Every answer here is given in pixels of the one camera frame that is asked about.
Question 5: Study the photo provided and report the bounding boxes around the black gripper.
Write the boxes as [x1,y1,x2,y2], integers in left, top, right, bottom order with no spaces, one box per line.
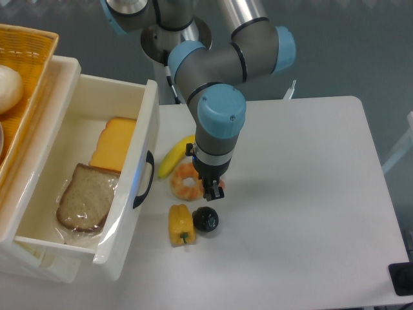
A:
[185,143,232,201]

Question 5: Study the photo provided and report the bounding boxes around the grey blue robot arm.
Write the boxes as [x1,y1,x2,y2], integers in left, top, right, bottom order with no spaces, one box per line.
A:
[101,1,296,201]

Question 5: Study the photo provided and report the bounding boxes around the white open upper drawer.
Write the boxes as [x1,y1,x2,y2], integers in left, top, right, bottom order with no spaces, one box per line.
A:
[14,75,159,282]

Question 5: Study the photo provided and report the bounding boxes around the white drawer cabinet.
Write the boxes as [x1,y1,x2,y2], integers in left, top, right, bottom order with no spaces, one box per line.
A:
[1,56,81,282]

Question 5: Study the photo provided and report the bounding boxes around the dark purple plum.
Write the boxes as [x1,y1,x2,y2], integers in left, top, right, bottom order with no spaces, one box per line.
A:
[192,206,219,233]

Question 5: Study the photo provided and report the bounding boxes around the orange glazed donut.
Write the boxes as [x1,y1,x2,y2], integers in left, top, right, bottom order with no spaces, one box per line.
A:
[170,162,203,202]

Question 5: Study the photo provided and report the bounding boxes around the yellow bell pepper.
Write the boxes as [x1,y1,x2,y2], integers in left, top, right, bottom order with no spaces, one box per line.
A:
[168,204,196,246]

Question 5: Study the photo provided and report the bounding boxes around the yellow banana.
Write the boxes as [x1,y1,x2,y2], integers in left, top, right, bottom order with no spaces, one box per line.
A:
[157,134,195,179]

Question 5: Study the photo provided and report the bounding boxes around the orange cheese slice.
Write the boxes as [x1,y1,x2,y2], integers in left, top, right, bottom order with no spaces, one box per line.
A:
[88,118,136,173]

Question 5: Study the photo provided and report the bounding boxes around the brown wrapped bread slice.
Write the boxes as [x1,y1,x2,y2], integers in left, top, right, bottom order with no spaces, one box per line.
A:
[56,163,120,233]

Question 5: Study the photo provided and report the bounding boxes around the black device at table edge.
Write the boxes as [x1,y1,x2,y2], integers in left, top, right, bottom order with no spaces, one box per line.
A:
[388,262,412,296]

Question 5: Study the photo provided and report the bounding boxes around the white bread bun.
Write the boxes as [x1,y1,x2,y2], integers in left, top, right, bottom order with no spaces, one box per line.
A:
[0,65,23,114]

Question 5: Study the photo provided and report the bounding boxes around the yellow wicker basket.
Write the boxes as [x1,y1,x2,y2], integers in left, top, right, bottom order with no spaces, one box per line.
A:
[1,24,59,183]

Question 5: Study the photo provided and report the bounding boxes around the black drawer handle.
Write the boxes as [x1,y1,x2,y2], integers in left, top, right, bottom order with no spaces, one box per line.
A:
[132,150,155,209]

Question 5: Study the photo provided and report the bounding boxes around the white bracket behind table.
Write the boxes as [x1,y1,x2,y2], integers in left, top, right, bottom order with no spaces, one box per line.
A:
[283,79,297,100]

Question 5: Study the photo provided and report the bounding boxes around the white frame at right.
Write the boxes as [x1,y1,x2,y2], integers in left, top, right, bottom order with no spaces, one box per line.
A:
[381,112,412,175]

